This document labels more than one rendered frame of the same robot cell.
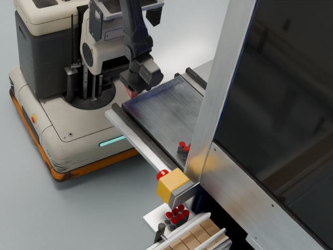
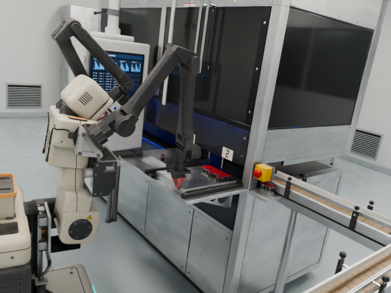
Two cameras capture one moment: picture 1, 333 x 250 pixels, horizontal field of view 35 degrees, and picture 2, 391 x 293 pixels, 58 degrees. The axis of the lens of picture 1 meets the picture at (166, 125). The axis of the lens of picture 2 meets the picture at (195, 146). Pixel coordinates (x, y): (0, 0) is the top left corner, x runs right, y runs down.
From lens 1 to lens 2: 207 cm
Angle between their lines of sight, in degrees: 73
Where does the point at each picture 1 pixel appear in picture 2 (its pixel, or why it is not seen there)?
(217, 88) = (269, 97)
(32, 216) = not seen: outside the picture
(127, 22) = (189, 121)
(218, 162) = (270, 138)
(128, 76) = (180, 169)
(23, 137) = not seen: outside the picture
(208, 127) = (265, 124)
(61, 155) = not seen: outside the picture
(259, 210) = (288, 140)
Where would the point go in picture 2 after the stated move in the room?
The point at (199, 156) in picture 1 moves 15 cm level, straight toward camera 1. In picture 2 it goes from (261, 147) to (291, 153)
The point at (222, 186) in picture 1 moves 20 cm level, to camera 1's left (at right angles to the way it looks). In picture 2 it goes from (272, 149) to (274, 160)
